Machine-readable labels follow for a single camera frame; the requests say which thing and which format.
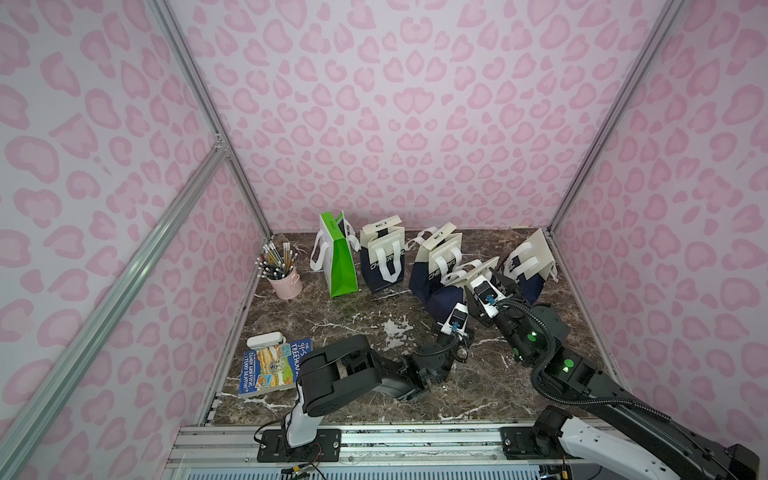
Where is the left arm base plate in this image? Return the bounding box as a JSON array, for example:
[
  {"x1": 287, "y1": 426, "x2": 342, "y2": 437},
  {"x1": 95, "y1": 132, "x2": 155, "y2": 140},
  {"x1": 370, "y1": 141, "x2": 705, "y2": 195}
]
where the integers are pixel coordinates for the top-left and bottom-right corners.
[{"x1": 256, "y1": 427, "x2": 343, "y2": 463}]

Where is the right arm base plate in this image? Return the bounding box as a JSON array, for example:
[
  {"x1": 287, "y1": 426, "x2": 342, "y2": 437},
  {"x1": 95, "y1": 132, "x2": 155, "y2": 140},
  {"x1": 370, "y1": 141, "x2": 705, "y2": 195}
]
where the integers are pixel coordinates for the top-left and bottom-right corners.
[{"x1": 500, "y1": 420, "x2": 575, "y2": 461}]

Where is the aluminium frame rail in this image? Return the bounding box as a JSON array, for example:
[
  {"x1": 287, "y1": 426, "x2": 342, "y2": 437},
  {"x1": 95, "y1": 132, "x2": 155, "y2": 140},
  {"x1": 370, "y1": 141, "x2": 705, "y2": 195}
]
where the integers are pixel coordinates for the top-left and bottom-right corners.
[{"x1": 1, "y1": 144, "x2": 227, "y2": 479}]

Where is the beige navy bag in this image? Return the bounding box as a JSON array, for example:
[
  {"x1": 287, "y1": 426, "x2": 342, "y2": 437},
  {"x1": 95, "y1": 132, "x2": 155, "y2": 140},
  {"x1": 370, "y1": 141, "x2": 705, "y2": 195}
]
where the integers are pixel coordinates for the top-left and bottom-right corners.
[
  {"x1": 426, "y1": 256, "x2": 499, "y2": 323},
  {"x1": 502, "y1": 229, "x2": 559, "y2": 304},
  {"x1": 360, "y1": 215, "x2": 406, "y2": 293},
  {"x1": 406, "y1": 222, "x2": 463, "y2": 304}
]

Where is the white small box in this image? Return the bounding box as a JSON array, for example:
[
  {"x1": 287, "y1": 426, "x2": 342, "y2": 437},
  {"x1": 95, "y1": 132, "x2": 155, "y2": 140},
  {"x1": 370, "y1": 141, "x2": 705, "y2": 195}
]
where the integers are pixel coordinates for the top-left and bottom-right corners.
[{"x1": 246, "y1": 331, "x2": 286, "y2": 350}]

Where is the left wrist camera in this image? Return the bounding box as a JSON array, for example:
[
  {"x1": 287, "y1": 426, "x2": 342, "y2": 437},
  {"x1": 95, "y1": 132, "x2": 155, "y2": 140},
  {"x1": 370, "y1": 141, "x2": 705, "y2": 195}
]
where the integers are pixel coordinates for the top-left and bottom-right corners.
[{"x1": 440, "y1": 303, "x2": 469, "y2": 338}]

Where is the green white takeout bag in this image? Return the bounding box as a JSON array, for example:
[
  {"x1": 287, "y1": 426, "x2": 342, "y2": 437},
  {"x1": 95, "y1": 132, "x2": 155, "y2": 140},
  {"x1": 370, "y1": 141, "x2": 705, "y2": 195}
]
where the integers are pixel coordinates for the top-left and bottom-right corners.
[{"x1": 309, "y1": 212, "x2": 360, "y2": 298}]

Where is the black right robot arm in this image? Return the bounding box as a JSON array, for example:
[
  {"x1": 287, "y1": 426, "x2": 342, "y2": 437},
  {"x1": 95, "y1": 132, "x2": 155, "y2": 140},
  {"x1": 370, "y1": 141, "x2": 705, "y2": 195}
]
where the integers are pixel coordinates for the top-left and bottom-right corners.
[{"x1": 464, "y1": 277, "x2": 760, "y2": 479}]

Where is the pink pencil cup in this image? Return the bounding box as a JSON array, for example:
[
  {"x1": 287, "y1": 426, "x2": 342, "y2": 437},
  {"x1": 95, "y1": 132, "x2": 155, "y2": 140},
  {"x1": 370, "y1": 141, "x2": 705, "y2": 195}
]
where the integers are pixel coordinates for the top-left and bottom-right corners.
[{"x1": 257, "y1": 241, "x2": 303, "y2": 300}]

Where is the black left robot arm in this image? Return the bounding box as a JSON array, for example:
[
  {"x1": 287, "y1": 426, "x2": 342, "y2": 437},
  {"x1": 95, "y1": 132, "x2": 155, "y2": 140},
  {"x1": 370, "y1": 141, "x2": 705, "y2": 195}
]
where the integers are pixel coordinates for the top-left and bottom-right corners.
[{"x1": 282, "y1": 331, "x2": 467, "y2": 449}]

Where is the illustrated paperback book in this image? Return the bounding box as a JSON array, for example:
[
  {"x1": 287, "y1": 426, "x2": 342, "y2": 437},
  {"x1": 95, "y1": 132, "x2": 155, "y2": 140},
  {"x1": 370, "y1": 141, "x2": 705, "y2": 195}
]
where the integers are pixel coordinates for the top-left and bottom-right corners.
[{"x1": 238, "y1": 338, "x2": 313, "y2": 398}]

